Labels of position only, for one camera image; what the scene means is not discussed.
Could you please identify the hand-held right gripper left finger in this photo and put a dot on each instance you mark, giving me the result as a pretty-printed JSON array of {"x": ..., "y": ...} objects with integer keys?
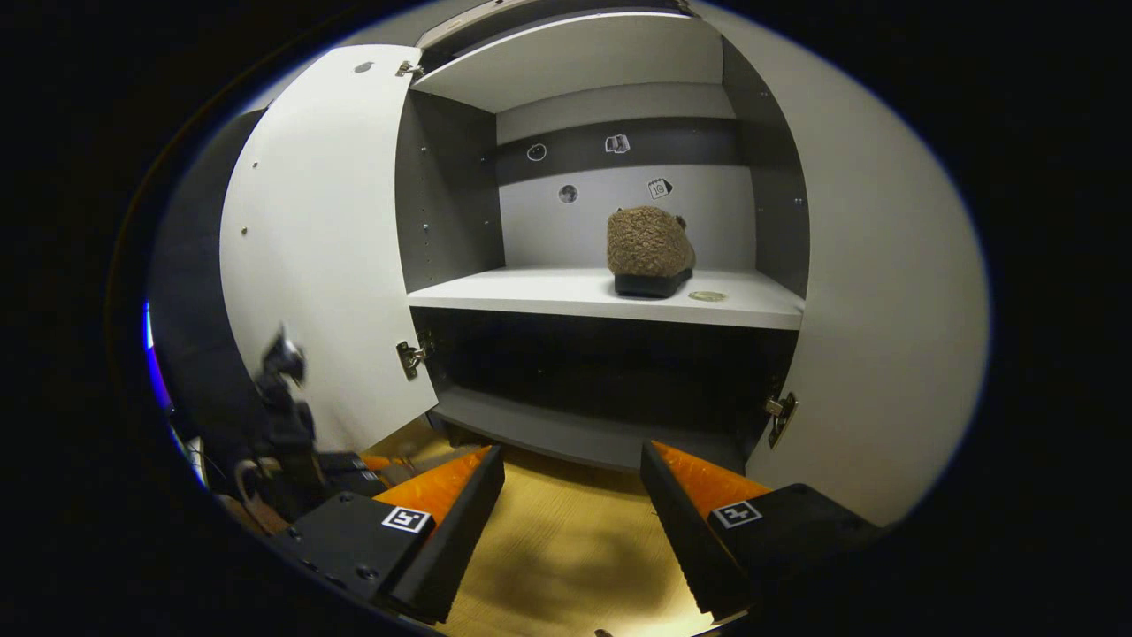
[{"x": 455, "y": 531}]

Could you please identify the small round disc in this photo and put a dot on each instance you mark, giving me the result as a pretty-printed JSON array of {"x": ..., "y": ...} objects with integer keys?
[{"x": 707, "y": 295}]

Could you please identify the white shoe cabinet door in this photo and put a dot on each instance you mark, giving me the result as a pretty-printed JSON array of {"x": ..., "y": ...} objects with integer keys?
[
  {"x": 327, "y": 248},
  {"x": 884, "y": 265}
]

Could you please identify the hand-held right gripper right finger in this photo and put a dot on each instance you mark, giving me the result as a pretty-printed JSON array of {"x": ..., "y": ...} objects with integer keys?
[{"x": 690, "y": 531}]

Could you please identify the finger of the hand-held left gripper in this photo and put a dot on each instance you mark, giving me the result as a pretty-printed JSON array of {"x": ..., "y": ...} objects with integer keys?
[{"x": 349, "y": 473}]

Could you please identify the black backdrop cloth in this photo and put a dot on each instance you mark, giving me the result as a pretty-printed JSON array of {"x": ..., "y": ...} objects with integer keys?
[{"x": 195, "y": 310}]

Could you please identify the brown fuzzy shoe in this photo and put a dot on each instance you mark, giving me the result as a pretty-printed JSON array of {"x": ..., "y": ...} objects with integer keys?
[{"x": 650, "y": 243}]

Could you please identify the white shoe cabinet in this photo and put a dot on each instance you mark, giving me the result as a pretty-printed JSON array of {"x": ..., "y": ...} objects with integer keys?
[{"x": 575, "y": 292}]

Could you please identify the metal door hinge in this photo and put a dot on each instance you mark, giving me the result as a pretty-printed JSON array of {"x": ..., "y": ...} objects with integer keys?
[
  {"x": 411, "y": 356},
  {"x": 408, "y": 68},
  {"x": 780, "y": 416}
]

